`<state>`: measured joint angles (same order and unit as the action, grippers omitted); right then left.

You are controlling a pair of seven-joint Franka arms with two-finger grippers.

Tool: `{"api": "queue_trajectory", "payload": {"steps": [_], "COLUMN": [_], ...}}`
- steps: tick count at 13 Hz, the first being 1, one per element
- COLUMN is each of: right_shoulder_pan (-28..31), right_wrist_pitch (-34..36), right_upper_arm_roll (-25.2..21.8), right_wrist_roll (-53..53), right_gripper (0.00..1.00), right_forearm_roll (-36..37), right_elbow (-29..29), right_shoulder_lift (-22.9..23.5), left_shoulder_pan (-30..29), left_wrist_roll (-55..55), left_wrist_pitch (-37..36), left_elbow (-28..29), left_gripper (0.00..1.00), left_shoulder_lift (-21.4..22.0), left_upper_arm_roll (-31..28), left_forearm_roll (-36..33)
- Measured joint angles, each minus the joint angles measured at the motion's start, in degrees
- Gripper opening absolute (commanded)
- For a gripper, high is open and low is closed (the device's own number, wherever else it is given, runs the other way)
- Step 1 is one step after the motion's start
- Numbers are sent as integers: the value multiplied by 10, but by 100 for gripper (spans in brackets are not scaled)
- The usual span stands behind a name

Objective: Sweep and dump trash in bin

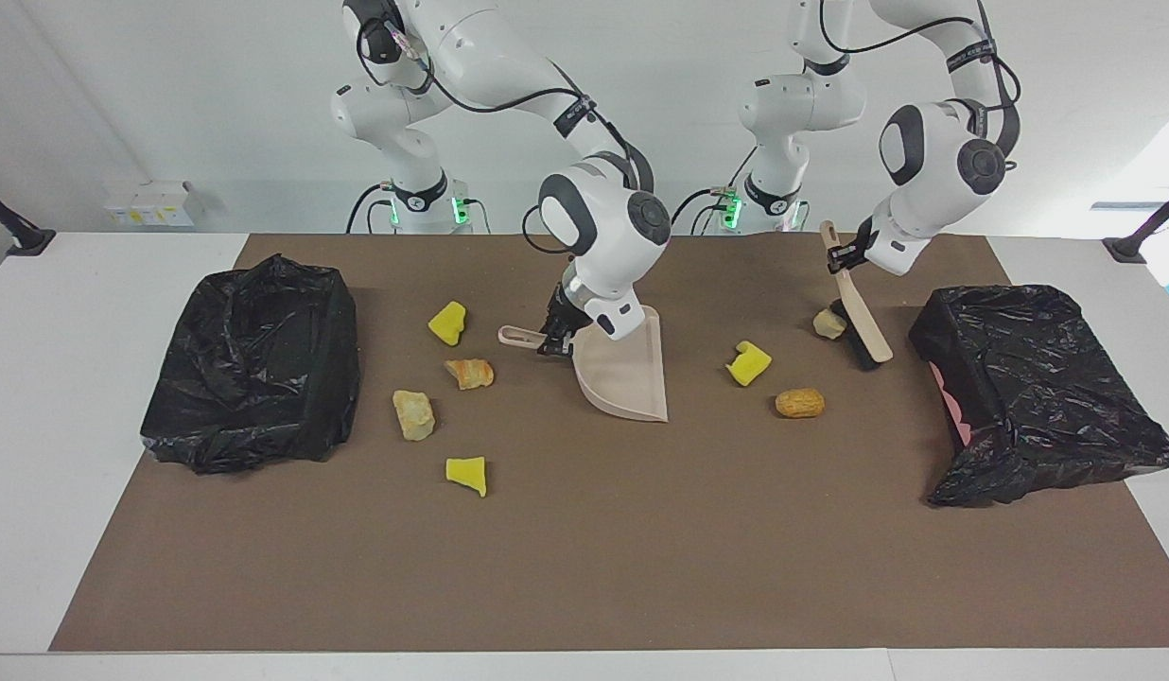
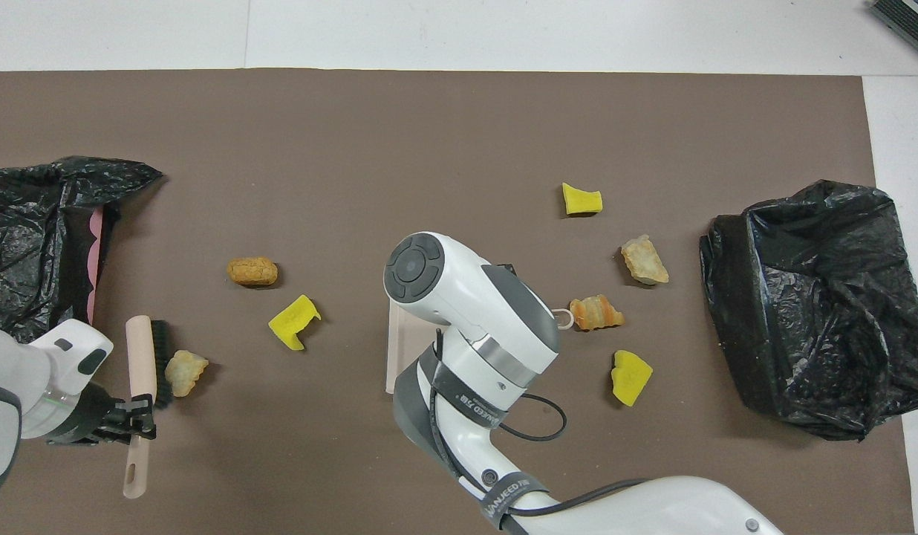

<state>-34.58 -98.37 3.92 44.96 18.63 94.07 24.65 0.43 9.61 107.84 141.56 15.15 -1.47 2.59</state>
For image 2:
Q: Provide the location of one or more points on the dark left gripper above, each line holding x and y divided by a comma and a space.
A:
84, 420

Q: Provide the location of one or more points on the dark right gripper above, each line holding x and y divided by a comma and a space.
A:
505, 268

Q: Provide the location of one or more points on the beige brush with black bristles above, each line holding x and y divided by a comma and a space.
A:
141, 357

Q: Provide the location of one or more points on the pale crinkled foam piece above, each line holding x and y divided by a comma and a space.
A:
186, 373

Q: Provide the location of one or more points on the orange striped foam piece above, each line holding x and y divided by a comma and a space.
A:
594, 313

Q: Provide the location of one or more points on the beige plastic dustpan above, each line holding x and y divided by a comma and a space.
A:
394, 349

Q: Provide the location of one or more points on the yellow sponge piece green backing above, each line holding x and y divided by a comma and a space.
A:
292, 321

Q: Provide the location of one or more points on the brown bread roll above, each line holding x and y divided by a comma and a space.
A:
252, 271

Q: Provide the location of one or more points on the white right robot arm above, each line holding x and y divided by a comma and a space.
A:
466, 297

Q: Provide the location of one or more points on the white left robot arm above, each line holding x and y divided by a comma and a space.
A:
13, 386

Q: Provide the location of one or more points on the pink bin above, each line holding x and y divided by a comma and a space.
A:
95, 253

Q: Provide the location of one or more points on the black trash bag on pink bin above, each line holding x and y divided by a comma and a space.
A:
36, 245

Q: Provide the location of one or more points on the black trash bag bin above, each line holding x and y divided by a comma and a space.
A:
801, 334

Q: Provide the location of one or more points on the small yellow sponge piece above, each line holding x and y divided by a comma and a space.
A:
580, 200

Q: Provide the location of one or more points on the pale beige foam chunk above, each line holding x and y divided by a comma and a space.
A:
643, 260

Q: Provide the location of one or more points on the brown paper table mat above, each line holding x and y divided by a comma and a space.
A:
281, 134

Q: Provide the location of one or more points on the dark ribbed device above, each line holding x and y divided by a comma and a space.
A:
908, 18

